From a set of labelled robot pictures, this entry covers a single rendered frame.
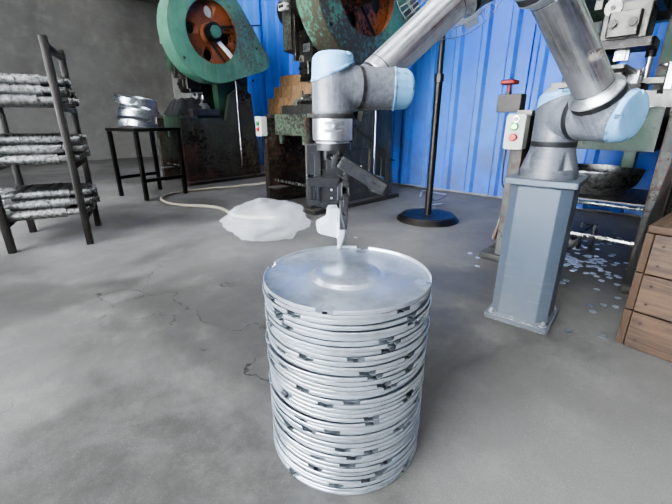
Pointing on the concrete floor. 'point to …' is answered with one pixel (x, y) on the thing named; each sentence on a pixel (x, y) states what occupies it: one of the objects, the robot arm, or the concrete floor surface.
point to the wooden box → (651, 295)
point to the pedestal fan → (427, 217)
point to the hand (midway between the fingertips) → (342, 242)
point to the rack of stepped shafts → (44, 151)
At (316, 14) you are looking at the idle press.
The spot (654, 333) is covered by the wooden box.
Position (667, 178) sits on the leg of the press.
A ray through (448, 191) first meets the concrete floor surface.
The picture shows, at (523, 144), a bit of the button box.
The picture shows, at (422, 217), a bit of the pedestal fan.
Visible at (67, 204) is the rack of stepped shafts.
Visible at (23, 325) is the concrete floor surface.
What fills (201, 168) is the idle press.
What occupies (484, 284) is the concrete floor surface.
